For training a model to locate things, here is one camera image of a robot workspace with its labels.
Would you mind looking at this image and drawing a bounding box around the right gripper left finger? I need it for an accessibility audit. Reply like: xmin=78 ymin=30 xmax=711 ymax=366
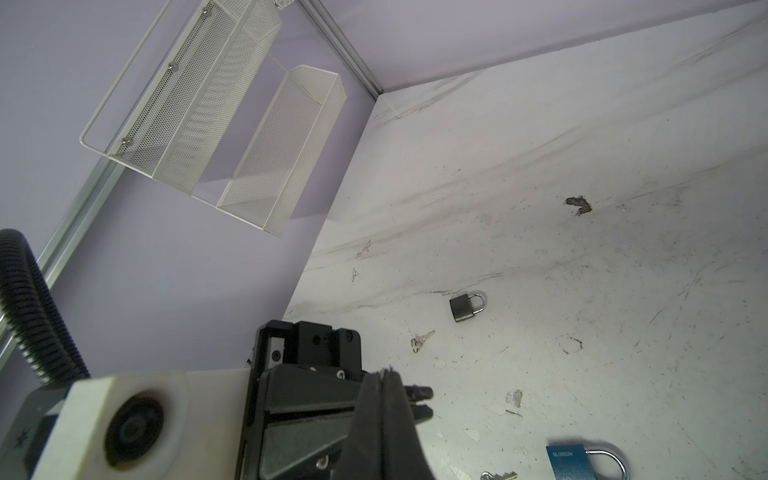
xmin=332 ymin=372 xmax=384 ymax=479

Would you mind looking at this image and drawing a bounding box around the left black corrugated cable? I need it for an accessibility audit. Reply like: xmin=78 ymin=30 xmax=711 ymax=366
xmin=0 ymin=228 xmax=91 ymax=385

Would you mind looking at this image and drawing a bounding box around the white mesh two-tier shelf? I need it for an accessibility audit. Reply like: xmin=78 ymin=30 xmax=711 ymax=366
xmin=79 ymin=1 xmax=347 ymax=236

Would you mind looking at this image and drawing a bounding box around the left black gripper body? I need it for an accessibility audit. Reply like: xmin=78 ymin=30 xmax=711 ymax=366
xmin=236 ymin=320 xmax=375 ymax=479

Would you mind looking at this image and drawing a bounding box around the dark key front centre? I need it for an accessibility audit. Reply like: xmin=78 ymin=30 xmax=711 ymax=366
xmin=480 ymin=472 xmax=518 ymax=480

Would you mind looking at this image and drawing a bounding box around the dark debris scrap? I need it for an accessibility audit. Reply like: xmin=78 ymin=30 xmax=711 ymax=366
xmin=564 ymin=196 xmax=593 ymax=216

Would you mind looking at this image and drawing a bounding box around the white wire basket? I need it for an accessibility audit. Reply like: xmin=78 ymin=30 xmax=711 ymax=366
xmin=274 ymin=0 xmax=294 ymax=10

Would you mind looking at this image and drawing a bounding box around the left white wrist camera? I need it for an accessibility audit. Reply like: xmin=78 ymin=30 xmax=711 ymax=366
xmin=1 ymin=369 xmax=249 ymax=479

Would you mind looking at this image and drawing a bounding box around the large blue padlock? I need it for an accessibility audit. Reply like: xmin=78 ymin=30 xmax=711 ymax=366
xmin=546 ymin=444 xmax=630 ymax=480

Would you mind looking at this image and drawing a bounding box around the silver key near grey padlock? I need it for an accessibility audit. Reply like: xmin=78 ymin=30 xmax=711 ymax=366
xmin=410 ymin=330 xmax=435 ymax=354

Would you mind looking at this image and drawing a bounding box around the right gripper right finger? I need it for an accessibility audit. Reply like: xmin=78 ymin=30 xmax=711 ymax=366
xmin=381 ymin=369 xmax=434 ymax=479

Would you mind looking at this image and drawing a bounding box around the dark grey padlock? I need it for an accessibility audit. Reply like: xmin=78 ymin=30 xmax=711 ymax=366
xmin=449 ymin=291 xmax=487 ymax=323

